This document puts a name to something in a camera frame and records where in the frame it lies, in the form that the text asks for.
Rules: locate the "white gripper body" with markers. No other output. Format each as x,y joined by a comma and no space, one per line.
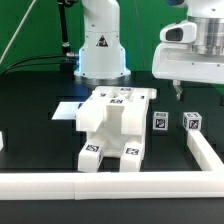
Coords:
191,50

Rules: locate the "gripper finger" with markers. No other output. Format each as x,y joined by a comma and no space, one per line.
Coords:
178,89

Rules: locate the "white tagged cube nut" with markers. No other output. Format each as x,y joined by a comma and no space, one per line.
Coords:
160,120
192,121

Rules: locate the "white chair seat part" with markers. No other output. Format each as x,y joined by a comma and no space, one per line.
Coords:
110,133

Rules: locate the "white chair back frame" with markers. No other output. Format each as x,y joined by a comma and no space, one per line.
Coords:
133,103

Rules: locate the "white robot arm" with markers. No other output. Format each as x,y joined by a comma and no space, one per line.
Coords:
140,24

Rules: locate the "white U-shaped obstacle fence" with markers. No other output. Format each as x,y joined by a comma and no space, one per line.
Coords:
208,181

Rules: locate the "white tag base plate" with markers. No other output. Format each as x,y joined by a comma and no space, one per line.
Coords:
66,111

